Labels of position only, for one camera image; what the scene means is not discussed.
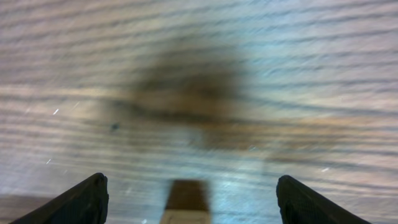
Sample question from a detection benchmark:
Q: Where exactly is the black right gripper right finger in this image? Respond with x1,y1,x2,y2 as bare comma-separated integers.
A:
276,175,370,224

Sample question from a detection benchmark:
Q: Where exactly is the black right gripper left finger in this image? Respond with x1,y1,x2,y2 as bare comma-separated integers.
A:
11,172,109,224

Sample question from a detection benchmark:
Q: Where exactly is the green 7 wooden block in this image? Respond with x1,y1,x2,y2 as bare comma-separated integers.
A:
159,179,211,224

